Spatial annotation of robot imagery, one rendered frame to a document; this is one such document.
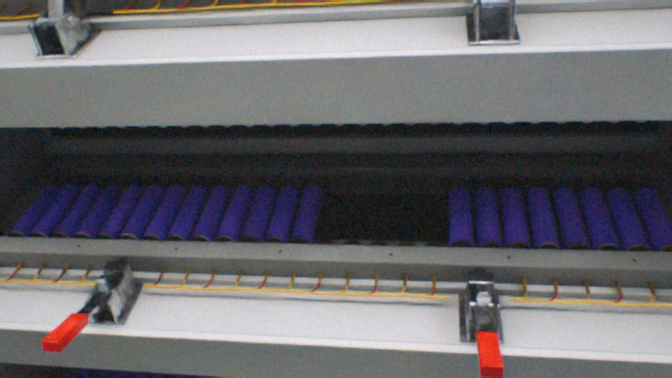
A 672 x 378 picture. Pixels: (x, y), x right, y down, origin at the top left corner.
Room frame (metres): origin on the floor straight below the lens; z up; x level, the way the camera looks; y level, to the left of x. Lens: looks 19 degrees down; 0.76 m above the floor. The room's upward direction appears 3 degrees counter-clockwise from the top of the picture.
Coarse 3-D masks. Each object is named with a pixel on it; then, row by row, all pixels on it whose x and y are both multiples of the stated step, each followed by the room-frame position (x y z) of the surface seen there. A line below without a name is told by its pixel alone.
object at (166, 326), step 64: (0, 192) 0.53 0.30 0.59; (256, 192) 0.52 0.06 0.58; (384, 192) 0.50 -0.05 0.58; (448, 192) 0.49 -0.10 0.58; (576, 192) 0.47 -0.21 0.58; (0, 320) 0.40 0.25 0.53; (128, 320) 0.39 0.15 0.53; (192, 320) 0.38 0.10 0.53; (256, 320) 0.38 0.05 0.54; (320, 320) 0.37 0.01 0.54; (384, 320) 0.37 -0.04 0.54; (448, 320) 0.36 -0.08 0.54; (512, 320) 0.36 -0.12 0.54; (576, 320) 0.35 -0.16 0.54; (640, 320) 0.35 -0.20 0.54
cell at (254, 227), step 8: (264, 192) 0.49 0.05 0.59; (272, 192) 0.49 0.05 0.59; (256, 200) 0.48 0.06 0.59; (264, 200) 0.48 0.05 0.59; (272, 200) 0.48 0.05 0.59; (256, 208) 0.47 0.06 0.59; (264, 208) 0.47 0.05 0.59; (272, 208) 0.48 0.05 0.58; (248, 216) 0.46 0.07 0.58; (256, 216) 0.46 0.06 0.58; (264, 216) 0.46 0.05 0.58; (248, 224) 0.45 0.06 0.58; (256, 224) 0.45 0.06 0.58; (264, 224) 0.45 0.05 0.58; (248, 232) 0.44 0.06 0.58; (256, 232) 0.44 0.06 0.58; (264, 232) 0.45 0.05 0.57; (240, 240) 0.44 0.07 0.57
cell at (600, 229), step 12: (588, 192) 0.44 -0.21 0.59; (600, 192) 0.44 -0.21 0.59; (588, 204) 0.43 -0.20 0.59; (600, 204) 0.43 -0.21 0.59; (588, 216) 0.42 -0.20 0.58; (600, 216) 0.42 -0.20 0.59; (588, 228) 0.42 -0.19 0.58; (600, 228) 0.40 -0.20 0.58; (612, 228) 0.41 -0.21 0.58; (600, 240) 0.39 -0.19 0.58; (612, 240) 0.39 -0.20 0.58
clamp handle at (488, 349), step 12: (480, 300) 0.34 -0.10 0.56; (480, 312) 0.34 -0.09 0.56; (480, 324) 0.32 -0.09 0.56; (492, 324) 0.32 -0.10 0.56; (480, 336) 0.31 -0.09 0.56; (492, 336) 0.31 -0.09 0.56; (480, 348) 0.30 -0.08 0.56; (492, 348) 0.29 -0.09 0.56; (480, 360) 0.29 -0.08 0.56; (492, 360) 0.28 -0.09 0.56; (480, 372) 0.28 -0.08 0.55; (492, 372) 0.28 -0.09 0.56
